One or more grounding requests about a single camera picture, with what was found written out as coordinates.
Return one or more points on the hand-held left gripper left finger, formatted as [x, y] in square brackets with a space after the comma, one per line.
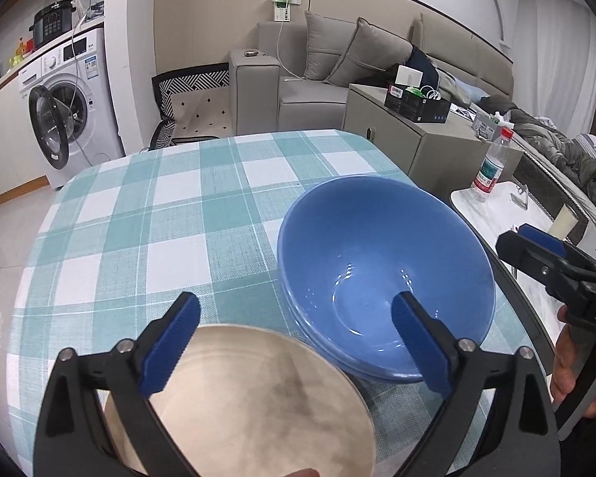
[171, 343]

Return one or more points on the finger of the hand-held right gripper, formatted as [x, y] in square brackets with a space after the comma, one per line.
[526, 258]
[544, 239]

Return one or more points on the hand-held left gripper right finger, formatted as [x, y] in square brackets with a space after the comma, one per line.
[419, 343]

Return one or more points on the cream plate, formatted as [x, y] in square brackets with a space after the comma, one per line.
[258, 397]

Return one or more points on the person's right hand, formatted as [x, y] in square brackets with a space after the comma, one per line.
[566, 367]

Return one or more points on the person's left hand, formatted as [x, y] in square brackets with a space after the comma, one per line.
[298, 473]

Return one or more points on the cream cylinder cup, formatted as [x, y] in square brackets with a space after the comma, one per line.
[562, 221]

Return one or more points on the small metal stand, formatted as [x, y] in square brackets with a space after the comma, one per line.
[521, 196]

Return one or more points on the white marble table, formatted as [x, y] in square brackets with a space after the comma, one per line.
[491, 218]

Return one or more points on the clear water bottle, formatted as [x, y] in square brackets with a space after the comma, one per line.
[489, 174]

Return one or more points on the grey rumpled blanket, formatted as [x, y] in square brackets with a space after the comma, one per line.
[551, 149]

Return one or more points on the teal white checked tablecloth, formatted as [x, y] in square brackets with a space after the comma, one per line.
[154, 218]

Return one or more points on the small white tissue box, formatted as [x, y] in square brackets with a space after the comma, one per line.
[489, 124]

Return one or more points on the beige storage cabinet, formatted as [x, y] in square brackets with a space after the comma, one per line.
[402, 144]

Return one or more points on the white curtain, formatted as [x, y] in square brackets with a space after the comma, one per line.
[556, 59]

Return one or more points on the black box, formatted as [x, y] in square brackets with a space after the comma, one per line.
[417, 107]

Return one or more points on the dark navy cushion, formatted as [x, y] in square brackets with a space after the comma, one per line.
[424, 67]

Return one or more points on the black white patterned bag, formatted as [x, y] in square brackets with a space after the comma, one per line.
[193, 109]

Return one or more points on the white washing machine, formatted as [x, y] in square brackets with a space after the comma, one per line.
[99, 109]

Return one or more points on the grey cushion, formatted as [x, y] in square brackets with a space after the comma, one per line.
[372, 54]
[328, 44]

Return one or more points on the white kitchen base cabinets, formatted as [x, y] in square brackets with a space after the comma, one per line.
[0, 149]

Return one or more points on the grey sofa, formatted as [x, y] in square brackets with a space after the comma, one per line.
[258, 94]

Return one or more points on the yellow green toy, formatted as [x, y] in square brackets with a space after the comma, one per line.
[22, 54]

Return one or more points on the black pressure cooker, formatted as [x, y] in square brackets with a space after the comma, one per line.
[52, 25]

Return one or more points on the white wall socket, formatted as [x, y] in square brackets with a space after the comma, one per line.
[284, 5]

